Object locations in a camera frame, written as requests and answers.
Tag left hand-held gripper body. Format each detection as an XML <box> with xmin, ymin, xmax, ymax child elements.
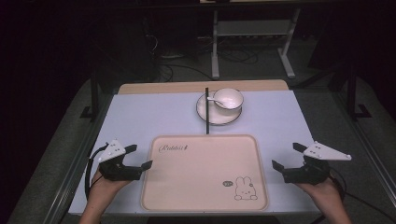
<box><xmin>98</xmin><ymin>139</ymin><xmax>143</xmax><ymax>182</ymax></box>

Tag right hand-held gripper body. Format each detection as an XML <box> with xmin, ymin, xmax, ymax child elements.
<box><xmin>282</xmin><ymin>140</ymin><xmax>353</xmax><ymax>186</ymax></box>

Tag person's left hand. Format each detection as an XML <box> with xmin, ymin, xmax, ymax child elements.
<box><xmin>89</xmin><ymin>169</ymin><xmax>134</xmax><ymax>202</ymax></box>

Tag person's right hand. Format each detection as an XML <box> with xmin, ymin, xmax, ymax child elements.
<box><xmin>294</xmin><ymin>177</ymin><xmax>344</xmax><ymax>207</ymax></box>

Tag white table mat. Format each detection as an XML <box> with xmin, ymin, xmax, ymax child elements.
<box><xmin>67</xmin><ymin>90</ymin><xmax>322</xmax><ymax>217</ymax></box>

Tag beige tray with rabbit print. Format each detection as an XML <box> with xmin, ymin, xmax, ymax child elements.
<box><xmin>140</xmin><ymin>133</ymin><xmax>270</xmax><ymax>213</ymax></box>

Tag black metal stand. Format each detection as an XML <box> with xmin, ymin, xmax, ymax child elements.
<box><xmin>79</xmin><ymin>70</ymin><xmax>101</xmax><ymax>121</ymax></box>
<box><xmin>346</xmin><ymin>63</ymin><xmax>374</xmax><ymax>121</ymax></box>

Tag black chopsticks pair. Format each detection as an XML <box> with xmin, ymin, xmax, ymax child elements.
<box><xmin>204</xmin><ymin>87</ymin><xmax>210</xmax><ymax>135</ymax></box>

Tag white plate with dark rim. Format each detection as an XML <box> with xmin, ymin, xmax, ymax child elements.
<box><xmin>195</xmin><ymin>91</ymin><xmax>244</xmax><ymax>127</ymax></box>

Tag white bowl with dark rim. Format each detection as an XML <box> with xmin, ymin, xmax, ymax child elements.
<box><xmin>212</xmin><ymin>87</ymin><xmax>245</xmax><ymax>111</ymax></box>

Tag white ceramic spoon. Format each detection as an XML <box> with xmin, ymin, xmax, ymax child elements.
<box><xmin>206</xmin><ymin>95</ymin><xmax>229</xmax><ymax>107</ymax></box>

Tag white metal stand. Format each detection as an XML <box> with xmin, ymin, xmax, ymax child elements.
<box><xmin>210</xmin><ymin>7</ymin><xmax>302</xmax><ymax>80</ymax></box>

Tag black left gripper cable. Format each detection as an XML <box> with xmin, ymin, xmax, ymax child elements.
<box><xmin>84</xmin><ymin>143</ymin><xmax>109</xmax><ymax>201</ymax></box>

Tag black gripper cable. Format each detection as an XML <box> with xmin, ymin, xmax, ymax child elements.
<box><xmin>329</xmin><ymin>167</ymin><xmax>396</xmax><ymax>224</ymax></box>
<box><xmin>84</xmin><ymin>143</ymin><xmax>109</xmax><ymax>201</ymax></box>

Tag metal frame rail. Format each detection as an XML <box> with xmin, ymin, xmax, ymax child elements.
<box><xmin>42</xmin><ymin>92</ymin><xmax>115</xmax><ymax>224</ymax></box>
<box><xmin>330</xmin><ymin>92</ymin><xmax>396</xmax><ymax>200</ymax></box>

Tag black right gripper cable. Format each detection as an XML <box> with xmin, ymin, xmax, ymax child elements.
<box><xmin>329</xmin><ymin>167</ymin><xmax>396</xmax><ymax>224</ymax></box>

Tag black floor cables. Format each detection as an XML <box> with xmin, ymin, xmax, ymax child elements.
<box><xmin>154</xmin><ymin>46</ymin><xmax>260</xmax><ymax>82</ymax></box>

